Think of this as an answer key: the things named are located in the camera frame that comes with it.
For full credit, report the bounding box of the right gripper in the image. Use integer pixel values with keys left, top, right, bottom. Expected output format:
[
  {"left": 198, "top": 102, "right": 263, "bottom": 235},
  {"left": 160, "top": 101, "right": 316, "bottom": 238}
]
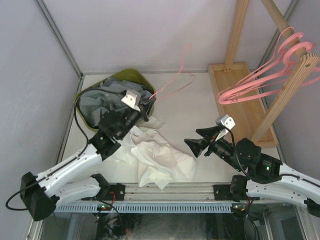
[{"left": 183, "top": 126, "right": 242, "bottom": 172}]

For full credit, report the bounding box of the left camera cable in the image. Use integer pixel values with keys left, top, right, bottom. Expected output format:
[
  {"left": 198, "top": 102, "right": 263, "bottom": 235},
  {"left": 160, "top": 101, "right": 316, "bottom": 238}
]
[{"left": 5, "top": 87, "right": 126, "bottom": 211}]

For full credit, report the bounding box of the grey shirt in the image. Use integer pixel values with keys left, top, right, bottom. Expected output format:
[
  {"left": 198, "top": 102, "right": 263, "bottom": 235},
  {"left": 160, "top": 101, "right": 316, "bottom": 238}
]
[{"left": 77, "top": 76, "right": 152, "bottom": 129}]

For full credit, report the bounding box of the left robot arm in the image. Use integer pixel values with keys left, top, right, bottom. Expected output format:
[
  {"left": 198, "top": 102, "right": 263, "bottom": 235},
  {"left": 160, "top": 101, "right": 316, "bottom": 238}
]
[{"left": 19, "top": 98, "right": 155, "bottom": 221}]

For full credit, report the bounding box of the slotted cable duct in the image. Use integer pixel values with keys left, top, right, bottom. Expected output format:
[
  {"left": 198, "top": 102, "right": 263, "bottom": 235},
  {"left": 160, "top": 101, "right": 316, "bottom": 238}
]
[{"left": 55, "top": 202, "right": 232, "bottom": 214}]

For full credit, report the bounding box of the camera cable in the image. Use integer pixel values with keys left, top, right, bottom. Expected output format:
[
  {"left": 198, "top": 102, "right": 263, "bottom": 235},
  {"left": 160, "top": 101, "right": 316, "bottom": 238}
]
[
  {"left": 5, "top": 87, "right": 126, "bottom": 211},
  {"left": 224, "top": 128, "right": 320, "bottom": 188}
]

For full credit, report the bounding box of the aluminium frame rail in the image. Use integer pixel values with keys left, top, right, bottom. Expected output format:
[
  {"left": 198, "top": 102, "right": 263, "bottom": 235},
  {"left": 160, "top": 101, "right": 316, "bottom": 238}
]
[{"left": 36, "top": 182, "right": 309, "bottom": 204}]

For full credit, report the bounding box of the pink hanger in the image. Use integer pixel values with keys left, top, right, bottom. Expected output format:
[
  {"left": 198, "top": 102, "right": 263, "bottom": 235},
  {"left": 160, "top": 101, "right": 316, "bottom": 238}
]
[
  {"left": 217, "top": 40, "right": 316, "bottom": 105},
  {"left": 219, "top": 41, "right": 320, "bottom": 103},
  {"left": 149, "top": 43, "right": 196, "bottom": 101},
  {"left": 217, "top": 26, "right": 294, "bottom": 105}
]

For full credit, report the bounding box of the wooden clothes rack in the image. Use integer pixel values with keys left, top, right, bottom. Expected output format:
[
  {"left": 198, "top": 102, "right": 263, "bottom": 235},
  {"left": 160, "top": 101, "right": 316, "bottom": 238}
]
[{"left": 208, "top": 0, "right": 320, "bottom": 149}]

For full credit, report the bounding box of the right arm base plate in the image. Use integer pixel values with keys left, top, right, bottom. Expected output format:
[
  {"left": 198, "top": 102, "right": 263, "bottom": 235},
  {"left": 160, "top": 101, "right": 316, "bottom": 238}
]
[{"left": 213, "top": 184, "right": 234, "bottom": 201}]

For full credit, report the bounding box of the right camera cable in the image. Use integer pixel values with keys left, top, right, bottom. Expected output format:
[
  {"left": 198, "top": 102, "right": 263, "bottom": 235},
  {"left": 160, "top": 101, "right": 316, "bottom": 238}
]
[{"left": 224, "top": 128, "right": 320, "bottom": 188}]

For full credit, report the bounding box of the white shirt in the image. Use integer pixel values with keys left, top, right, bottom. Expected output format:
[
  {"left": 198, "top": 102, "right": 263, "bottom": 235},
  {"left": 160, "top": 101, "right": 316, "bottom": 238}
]
[{"left": 109, "top": 115, "right": 197, "bottom": 190}]

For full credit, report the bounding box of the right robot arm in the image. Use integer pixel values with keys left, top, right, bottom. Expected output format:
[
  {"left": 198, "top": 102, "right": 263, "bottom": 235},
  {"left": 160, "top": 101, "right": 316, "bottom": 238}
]
[{"left": 184, "top": 124, "right": 320, "bottom": 217}]

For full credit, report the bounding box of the green plastic basket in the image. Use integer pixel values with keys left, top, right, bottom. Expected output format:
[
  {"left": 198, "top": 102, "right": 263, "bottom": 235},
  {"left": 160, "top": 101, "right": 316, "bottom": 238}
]
[{"left": 76, "top": 68, "right": 156, "bottom": 129}]

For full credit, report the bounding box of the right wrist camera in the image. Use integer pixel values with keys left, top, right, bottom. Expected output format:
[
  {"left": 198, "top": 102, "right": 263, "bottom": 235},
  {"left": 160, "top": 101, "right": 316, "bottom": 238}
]
[{"left": 215, "top": 114, "right": 236, "bottom": 141}]

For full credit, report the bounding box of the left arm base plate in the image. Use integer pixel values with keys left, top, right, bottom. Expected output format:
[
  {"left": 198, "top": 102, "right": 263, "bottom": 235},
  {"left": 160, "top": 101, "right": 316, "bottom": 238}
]
[{"left": 97, "top": 183, "right": 126, "bottom": 201}]

